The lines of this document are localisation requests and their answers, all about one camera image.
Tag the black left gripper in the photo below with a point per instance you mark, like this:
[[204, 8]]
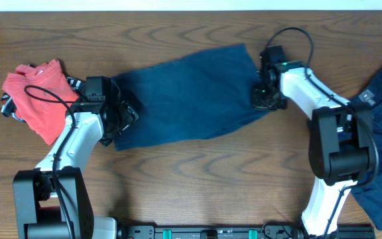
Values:
[[128, 116]]

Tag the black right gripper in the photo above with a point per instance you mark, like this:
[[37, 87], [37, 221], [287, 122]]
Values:
[[257, 103]]

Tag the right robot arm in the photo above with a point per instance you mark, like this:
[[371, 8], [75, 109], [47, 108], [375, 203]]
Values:
[[341, 153]]

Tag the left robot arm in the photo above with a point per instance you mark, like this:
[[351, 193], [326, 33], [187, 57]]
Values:
[[51, 200]]

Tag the black patterned folded garment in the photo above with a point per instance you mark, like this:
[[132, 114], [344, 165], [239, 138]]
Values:
[[8, 108]]

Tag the red folded t-shirt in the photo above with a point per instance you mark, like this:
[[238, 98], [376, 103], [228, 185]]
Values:
[[42, 112]]

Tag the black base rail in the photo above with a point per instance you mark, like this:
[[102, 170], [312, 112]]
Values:
[[211, 232]]

